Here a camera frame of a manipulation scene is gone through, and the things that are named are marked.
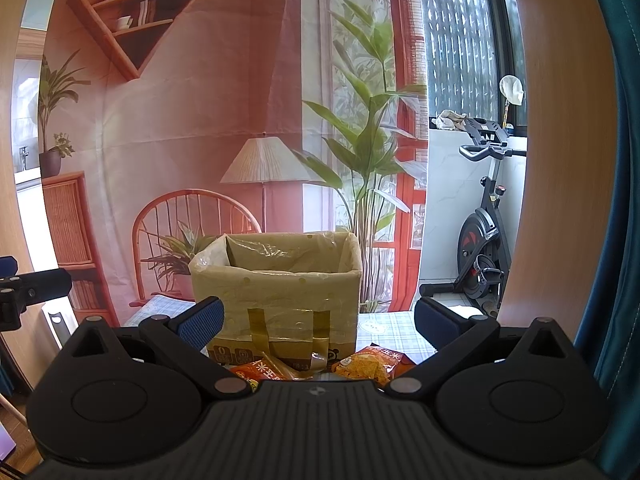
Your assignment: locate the orange corn chip bag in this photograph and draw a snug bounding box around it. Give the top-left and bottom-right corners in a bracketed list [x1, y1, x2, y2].
[332, 344, 416, 388]

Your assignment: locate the plaid blue tablecloth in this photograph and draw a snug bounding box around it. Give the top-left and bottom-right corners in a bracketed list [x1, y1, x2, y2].
[124, 295, 436, 364]

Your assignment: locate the red orange snack bag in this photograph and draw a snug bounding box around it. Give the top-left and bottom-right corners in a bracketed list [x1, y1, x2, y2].
[230, 356, 299, 392]

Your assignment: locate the black exercise bike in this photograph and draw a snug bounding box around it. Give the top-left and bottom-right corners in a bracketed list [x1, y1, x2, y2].
[420, 118, 527, 318]

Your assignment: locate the teal curtain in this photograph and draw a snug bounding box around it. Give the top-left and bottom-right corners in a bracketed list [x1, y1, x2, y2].
[575, 0, 639, 479]

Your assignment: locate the crumpled cloth on ledge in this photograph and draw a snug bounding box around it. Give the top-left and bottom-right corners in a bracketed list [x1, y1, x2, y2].
[432, 110, 468, 131]

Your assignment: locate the white round lamp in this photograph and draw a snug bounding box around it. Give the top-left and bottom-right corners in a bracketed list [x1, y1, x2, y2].
[499, 75, 525, 128]

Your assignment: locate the cardboard box with plastic liner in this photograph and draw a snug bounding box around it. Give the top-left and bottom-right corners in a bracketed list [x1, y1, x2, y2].
[189, 232, 362, 373]

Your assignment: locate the wooden door panel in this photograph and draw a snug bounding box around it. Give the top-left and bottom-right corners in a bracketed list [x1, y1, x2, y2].
[499, 0, 617, 337]

